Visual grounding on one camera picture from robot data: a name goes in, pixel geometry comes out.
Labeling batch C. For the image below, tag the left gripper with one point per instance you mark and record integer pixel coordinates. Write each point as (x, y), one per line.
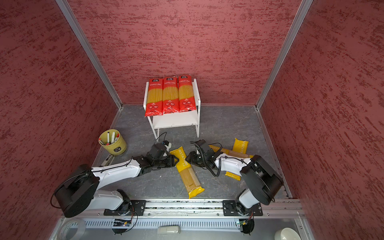
(171, 163)

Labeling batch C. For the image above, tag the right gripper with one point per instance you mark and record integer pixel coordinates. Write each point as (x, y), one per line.
(192, 158)

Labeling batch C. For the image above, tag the yellow pasta bag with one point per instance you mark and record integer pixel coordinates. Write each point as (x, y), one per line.
(230, 153)
(188, 175)

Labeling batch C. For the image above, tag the yellow pasta bag front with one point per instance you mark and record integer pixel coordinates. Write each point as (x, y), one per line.
(188, 175)

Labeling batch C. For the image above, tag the yellow pasta bag underneath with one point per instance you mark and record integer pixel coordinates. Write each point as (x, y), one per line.
(240, 147)

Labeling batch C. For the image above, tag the red spaghetti bag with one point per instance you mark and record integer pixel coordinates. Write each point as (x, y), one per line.
(186, 94)
(170, 95)
(154, 106)

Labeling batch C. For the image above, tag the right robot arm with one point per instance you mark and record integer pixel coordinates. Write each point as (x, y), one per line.
(262, 181)

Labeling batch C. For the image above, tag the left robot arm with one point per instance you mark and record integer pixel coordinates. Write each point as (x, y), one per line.
(83, 189)

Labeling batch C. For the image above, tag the white two-tier shelf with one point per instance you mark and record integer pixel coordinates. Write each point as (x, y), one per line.
(176, 120)

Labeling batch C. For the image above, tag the yellow pen holder cup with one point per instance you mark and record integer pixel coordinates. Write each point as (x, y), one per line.
(112, 141)

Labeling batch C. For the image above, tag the grey stapler tool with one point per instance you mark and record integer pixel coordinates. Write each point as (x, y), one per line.
(108, 161)

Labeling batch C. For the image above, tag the white remote device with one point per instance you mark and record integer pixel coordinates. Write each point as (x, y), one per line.
(168, 230)

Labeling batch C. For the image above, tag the clear tape roll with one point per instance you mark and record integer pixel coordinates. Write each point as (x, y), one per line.
(72, 229)

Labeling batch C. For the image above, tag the white bowl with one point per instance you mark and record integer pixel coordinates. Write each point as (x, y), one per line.
(287, 234)

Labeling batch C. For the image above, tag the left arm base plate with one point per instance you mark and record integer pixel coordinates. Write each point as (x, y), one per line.
(125, 210)

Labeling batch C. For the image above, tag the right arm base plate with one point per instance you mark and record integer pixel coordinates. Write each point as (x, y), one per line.
(234, 208)

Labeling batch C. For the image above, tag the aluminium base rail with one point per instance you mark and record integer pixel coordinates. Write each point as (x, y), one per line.
(197, 214)

